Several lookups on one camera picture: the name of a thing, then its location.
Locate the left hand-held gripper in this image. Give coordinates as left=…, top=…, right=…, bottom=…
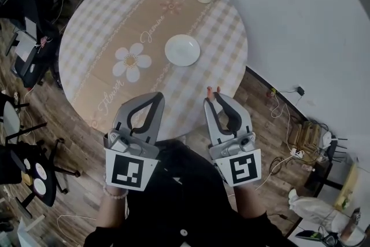
left=103, top=91, right=167, bottom=193

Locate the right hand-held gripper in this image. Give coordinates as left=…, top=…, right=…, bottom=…
left=203, top=93, right=262, bottom=187

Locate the small pink object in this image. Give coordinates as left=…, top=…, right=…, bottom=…
left=205, top=85, right=222, bottom=102

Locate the white plate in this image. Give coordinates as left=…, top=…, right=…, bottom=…
left=164, top=34, right=201, bottom=68

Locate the person's left forearm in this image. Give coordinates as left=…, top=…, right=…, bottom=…
left=97, top=184, right=130, bottom=231

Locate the person's right forearm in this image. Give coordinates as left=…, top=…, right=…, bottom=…
left=232, top=183, right=267, bottom=224

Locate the white power strip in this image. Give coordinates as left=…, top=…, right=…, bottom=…
left=288, top=148, right=305, bottom=159

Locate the wooden crate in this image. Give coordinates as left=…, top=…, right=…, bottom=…
left=291, top=120, right=322, bottom=152

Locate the person's black clothing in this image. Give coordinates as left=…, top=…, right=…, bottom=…
left=83, top=138, right=290, bottom=247

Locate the round table with checkered cloth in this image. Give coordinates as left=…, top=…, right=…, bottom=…
left=58, top=0, right=249, bottom=143

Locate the black office chair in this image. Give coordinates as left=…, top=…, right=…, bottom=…
left=0, top=0, right=63, bottom=91
left=0, top=138, right=82, bottom=212

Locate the black router with antennas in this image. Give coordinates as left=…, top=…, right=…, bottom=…
left=317, top=130, right=348, bottom=160

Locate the black floor stand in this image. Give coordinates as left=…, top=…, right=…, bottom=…
left=304, top=161, right=345, bottom=191

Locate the white seat chair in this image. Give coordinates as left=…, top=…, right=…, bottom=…
left=0, top=91, right=47, bottom=149

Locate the light wooden board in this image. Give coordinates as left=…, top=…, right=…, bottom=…
left=333, top=161, right=360, bottom=212

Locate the long white cable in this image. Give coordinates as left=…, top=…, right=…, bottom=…
left=254, top=91, right=293, bottom=191

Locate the pale bead bracelet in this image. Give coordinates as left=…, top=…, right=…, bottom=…
left=102, top=183, right=129, bottom=201

